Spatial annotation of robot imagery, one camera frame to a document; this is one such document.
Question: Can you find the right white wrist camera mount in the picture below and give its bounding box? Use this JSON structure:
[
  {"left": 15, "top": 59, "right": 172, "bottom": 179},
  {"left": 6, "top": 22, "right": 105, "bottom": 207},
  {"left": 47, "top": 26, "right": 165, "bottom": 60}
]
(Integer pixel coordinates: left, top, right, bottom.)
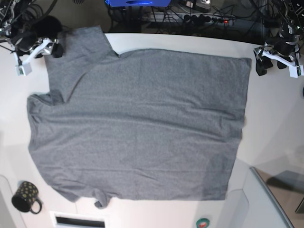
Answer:
[{"left": 11, "top": 38, "right": 59, "bottom": 76}]

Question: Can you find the grey t-shirt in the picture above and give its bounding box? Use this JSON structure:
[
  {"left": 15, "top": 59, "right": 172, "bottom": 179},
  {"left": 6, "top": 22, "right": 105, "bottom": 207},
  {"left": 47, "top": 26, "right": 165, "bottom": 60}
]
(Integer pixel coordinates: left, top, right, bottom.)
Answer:
[{"left": 27, "top": 27, "right": 251, "bottom": 207}]

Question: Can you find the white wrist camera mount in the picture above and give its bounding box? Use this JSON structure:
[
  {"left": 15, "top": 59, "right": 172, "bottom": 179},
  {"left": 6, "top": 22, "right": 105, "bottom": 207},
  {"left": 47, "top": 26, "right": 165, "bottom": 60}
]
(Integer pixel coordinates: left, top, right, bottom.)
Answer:
[
  {"left": 11, "top": 38, "right": 59, "bottom": 76},
  {"left": 254, "top": 45, "right": 304, "bottom": 78}
]

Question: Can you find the black power strip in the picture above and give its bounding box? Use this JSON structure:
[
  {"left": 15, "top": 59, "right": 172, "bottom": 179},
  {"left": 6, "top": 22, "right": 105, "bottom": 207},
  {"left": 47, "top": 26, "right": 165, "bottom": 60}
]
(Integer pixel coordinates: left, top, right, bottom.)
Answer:
[{"left": 182, "top": 14, "right": 235, "bottom": 26}]

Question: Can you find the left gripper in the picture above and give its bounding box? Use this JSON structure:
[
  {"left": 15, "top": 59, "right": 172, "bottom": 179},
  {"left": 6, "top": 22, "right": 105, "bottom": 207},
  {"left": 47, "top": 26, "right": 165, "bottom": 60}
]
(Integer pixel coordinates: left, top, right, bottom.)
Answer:
[{"left": 256, "top": 37, "right": 300, "bottom": 76}]

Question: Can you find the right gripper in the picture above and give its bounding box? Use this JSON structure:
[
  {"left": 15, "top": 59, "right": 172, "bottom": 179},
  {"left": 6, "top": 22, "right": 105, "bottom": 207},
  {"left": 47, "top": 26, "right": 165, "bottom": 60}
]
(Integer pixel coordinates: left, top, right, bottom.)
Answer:
[{"left": 11, "top": 31, "right": 64, "bottom": 58}]

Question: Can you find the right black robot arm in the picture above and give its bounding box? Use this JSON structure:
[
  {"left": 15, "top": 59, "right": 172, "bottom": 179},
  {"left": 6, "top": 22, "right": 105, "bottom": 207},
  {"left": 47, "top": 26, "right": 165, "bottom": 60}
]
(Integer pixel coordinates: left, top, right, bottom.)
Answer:
[{"left": 0, "top": 0, "right": 64, "bottom": 65}]

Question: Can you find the blue box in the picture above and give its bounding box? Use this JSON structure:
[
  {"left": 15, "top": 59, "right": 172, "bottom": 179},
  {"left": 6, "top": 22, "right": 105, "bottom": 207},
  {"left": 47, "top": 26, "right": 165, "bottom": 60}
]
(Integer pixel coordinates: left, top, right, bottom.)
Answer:
[{"left": 105, "top": 0, "right": 171, "bottom": 7}]

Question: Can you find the white slotted panel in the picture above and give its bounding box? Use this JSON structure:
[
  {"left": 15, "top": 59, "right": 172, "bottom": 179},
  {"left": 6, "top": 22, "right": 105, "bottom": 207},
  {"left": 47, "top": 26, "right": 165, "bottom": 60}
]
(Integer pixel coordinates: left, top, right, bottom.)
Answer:
[{"left": 50, "top": 211, "right": 106, "bottom": 228}]

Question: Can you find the black mug with yellow pattern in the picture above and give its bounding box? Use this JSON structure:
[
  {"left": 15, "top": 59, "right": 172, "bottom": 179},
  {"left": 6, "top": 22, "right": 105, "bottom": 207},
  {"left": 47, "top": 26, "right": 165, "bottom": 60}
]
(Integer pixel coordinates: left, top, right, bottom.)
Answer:
[{"left": 11, "top": 181, "right": 42, "bottom": 214}]

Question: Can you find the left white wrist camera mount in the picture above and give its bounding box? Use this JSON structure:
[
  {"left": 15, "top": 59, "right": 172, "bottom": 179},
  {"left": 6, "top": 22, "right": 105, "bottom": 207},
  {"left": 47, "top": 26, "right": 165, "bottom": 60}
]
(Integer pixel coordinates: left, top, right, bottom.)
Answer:
[{"left": 254, "top": 45, "right": 304, "bottom": 78}]

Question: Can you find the red green round button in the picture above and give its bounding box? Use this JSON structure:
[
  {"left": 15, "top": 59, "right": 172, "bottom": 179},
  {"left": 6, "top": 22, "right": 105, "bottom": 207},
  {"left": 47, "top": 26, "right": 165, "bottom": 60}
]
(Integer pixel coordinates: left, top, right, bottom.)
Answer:
[{"left": 196, "top": 218, "right": 210, "bottom": 228}]

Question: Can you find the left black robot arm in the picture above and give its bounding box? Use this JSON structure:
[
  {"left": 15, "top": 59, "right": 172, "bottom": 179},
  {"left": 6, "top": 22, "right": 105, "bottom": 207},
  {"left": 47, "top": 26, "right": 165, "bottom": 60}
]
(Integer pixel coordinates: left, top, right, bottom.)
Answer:
[{"left": 251, "top": 0, "right": 304, "bottom": 78}]

